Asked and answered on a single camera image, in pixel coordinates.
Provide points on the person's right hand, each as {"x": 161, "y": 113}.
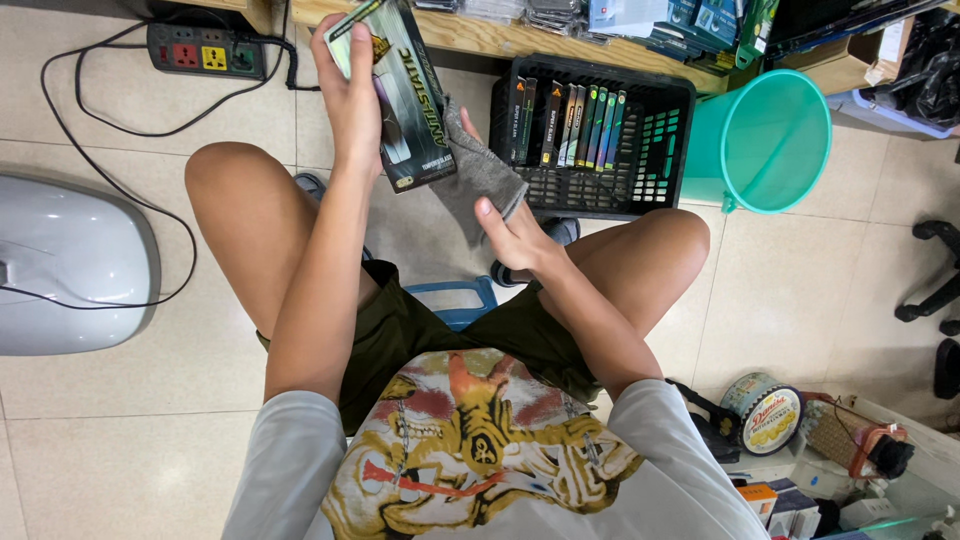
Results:
{"x": 525, "y": 244}

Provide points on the person's left hand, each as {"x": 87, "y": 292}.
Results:
{"x": 352, "y": 112}

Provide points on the black screen protector box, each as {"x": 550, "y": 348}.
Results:
{"x": 420, "y": 97}

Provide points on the gray cloth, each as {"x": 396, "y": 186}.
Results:
{"x": 472, "y": 176}

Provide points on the gray right shoe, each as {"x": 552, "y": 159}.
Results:
{"x": 562, "y": 229}

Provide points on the gray shoe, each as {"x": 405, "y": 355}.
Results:
{"x": 562, "y": 229}
{"x": 309, "y": 185}

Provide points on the gray left shoe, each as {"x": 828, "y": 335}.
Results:
{"x": 309, "y": 185}

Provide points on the blue plastic stool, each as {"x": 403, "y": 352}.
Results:
{"x": 457, "y": 304}

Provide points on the person's right leg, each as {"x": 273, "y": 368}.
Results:
{"x": 645, "y": 262}

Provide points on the person's leg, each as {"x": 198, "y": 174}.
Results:
{"x": 645, "y": 262}
{"x": 247, "y": 217}

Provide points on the row of upright packets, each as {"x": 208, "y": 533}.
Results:
{"x": 570, "y": 124}

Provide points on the olive green shorts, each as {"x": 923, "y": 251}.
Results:
{"x": 405, "y": 330}

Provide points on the person's left leg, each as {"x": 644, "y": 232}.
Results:
{"x": 247, "y": 217}

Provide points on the black power strip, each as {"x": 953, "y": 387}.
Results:
{"x": 206, "y": 52}

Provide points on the black plastic crate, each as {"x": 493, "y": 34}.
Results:
{"x": 664, "y": 157}

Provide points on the gray printed t-shirt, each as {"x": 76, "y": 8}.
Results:
{"x": 487, "y": 465}

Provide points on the wooden shelf with packets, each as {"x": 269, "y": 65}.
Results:
{"x": 600, "y": 30}

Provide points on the teal plastic bucket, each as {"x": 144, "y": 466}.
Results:
{"x": 772, "y": 142}

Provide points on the round cookie tin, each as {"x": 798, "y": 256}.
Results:
{"x": 765, "y": 416}

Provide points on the gray plastic appliance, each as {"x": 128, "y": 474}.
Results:
{"x": 71, "y": 262}

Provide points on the cardboard box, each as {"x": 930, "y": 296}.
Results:
{"x": 840, "y": 64}

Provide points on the blue plastic bin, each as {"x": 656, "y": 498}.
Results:
{"x": 892, "y": 116}

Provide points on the glass display case with boxes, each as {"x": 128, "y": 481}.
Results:
{"x": 840, "y": 502}

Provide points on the black chair base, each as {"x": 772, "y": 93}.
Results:
{"x": 937, "y": 300}

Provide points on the black plastic bag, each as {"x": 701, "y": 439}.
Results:
{"x": 926, "y": 67}

